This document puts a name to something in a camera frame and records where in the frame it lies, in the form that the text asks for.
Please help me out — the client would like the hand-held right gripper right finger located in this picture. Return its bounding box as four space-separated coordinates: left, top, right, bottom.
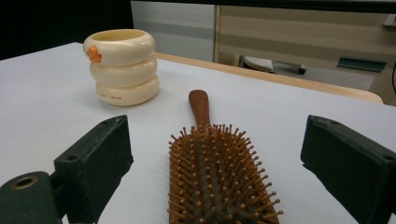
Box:
300 115 396 224

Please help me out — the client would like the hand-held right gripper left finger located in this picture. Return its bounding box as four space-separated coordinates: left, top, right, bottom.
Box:
53 115 134 224

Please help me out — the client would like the cream ringed cup orange beak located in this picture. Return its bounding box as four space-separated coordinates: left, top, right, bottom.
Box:
82 28 161 107

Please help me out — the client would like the wooden paddle hairbrush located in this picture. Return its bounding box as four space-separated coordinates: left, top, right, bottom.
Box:
166 89 285 224

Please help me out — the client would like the grey wheeled chair base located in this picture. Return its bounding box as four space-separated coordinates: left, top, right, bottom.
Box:
242 55 307 76

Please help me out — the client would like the light wooden cabinet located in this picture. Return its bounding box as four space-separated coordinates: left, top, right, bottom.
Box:
214 4 396 105

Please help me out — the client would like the white wall panel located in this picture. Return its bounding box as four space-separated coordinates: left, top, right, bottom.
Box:
130 0 217 63

